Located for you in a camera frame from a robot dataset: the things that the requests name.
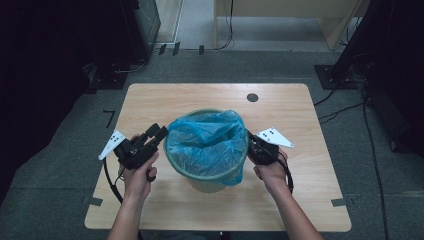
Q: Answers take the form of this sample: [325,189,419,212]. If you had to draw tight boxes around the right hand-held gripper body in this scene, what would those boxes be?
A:
[249,127,295,166]

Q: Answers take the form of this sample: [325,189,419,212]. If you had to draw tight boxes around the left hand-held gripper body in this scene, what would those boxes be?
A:
[98,129,160,171]

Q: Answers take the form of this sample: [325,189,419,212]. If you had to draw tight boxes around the blue plastic bag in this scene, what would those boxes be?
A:
[164,109,250,187]

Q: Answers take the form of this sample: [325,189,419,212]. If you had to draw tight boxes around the green plastic bin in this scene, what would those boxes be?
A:
[163,108,250,194]

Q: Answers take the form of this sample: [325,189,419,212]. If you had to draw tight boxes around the person's right hand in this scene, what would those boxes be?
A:
[253,149,289,194]

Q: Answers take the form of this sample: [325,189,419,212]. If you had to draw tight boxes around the person's left hand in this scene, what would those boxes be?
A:
[123,151,160,202]

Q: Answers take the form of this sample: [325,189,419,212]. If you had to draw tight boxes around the black tape corner mark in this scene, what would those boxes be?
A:
[102,109,116,129]

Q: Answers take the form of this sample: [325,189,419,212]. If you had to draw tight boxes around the grey tape strip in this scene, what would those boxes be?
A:
[331,197,355,208]
[81,196,104,207]

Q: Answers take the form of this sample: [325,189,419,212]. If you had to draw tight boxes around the person's grey trousers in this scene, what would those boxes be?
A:
[143,230,279,240]

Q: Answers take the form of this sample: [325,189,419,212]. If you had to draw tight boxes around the dark glass cabinet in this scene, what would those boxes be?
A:
[134,0,162,62]

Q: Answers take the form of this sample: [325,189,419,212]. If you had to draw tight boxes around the light wooden desk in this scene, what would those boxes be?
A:
[213,0,372,52]

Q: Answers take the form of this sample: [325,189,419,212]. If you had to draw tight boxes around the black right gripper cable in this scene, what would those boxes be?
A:
[278,157,295,195]

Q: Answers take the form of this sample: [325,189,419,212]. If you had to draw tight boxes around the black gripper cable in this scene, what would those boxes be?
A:
[103,157,125,205]
[278,157,295,195]

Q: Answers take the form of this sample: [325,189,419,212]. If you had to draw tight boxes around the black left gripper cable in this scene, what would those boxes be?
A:
[103,157,125,205]

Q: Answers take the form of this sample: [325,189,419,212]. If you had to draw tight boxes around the black curled floor cable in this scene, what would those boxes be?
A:
[112,57,150,75]

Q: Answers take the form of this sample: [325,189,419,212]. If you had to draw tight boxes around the black stand base plate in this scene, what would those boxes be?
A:
[87,70,130,91]
[314,64,360,91]

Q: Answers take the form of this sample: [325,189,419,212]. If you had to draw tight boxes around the long black floor cable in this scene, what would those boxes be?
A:
[361,94,390,240]

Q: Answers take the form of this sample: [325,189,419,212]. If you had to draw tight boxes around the black cable under desk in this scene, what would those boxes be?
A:
[215,0,235,51]

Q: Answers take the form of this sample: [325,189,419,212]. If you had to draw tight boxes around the black slanted stand post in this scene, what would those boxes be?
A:
[333,0,396,78]

